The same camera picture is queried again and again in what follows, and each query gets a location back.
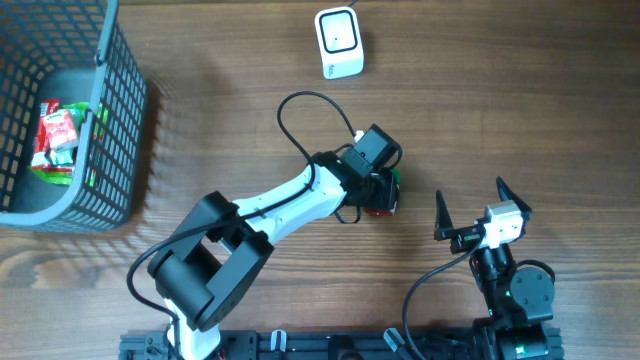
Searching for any green lid jar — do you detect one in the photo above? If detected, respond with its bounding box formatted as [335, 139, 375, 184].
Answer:
[361, 169, 401, 216]

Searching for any black right camera cable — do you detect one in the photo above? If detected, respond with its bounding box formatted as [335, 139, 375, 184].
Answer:
[401, 234, 487, 360]

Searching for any grey plastic mesh basket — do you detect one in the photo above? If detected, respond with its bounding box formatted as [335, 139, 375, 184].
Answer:
[1, 0, 147, 233]

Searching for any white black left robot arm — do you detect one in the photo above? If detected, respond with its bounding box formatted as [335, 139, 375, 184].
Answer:
[147, 151, 399, 359]

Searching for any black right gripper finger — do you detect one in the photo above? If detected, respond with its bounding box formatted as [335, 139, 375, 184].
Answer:
[496, 177, 533, 220]
[435, 190, 454, 231]

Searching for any black camera cable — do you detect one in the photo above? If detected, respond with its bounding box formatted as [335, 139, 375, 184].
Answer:
[401, 234, 487, 360]
[125, 90, 366, 360]

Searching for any green snack packet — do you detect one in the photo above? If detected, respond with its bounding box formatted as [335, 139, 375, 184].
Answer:
[29, 102, 89, 185]

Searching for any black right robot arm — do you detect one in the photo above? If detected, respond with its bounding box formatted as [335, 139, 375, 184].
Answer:
[434, 177, 556, 359]

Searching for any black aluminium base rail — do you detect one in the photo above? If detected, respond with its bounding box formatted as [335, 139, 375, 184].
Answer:
[118, 327, 565, 360]

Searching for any black left camera cable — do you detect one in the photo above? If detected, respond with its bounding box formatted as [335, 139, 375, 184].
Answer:
[125, 90, 366, 360]

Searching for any white barcode scanner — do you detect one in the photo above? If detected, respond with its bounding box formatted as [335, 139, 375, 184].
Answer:
[314, 6, 364, 80]

